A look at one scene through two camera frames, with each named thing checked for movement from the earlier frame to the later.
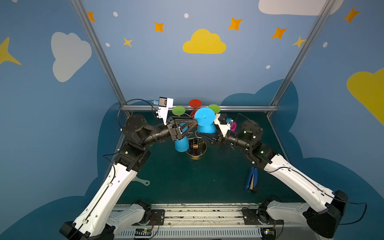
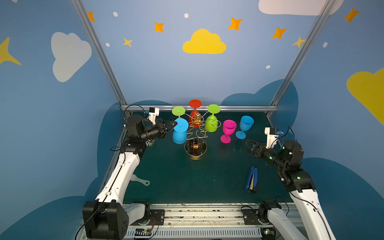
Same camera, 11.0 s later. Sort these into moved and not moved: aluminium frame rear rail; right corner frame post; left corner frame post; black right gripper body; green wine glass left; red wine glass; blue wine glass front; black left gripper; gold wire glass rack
Moved: black left gripper; black right gripper body; blue wine glass front
Not moved: left corner frame post; green wine glass left; red wine glass; right corner frame post; aluminium frame rear rail; gold wire glass rack
